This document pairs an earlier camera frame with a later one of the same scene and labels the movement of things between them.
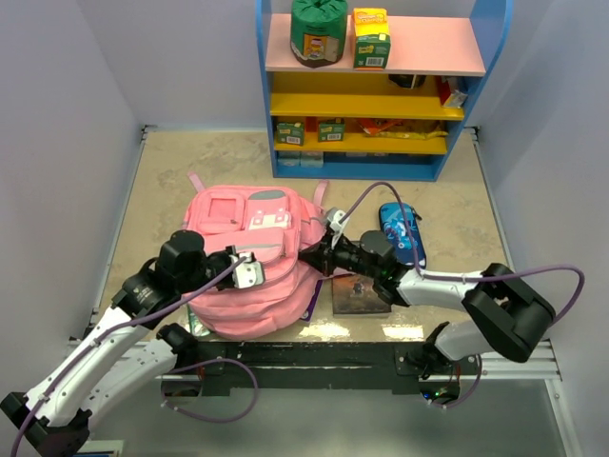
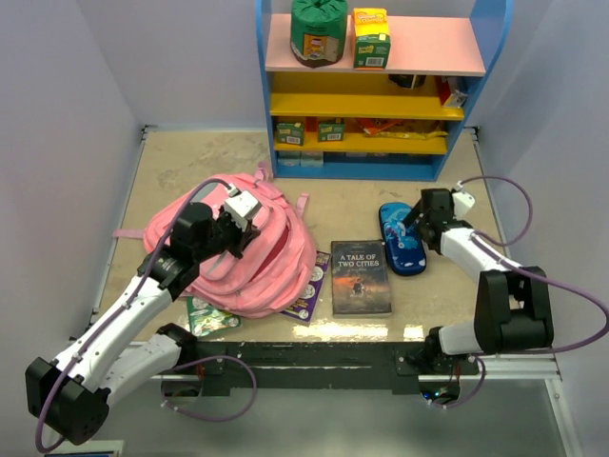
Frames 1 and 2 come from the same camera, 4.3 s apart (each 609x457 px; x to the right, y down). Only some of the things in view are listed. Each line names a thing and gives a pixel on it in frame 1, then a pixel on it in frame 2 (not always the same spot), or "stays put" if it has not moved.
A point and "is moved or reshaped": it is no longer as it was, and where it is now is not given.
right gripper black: x=322 y=255 to x=413 y=215
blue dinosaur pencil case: x=394 y=226 stays put
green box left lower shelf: x=290 y=132 stays put
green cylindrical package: x=318 y=31 stays put
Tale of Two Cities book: x=356 y=295 stays put
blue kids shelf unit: x=396 y=123 stays put
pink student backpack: x=276 y=224 is moved or reshaped
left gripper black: x=229 y=249 to x=243 y=236
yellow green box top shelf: x=372 y=43 stays put
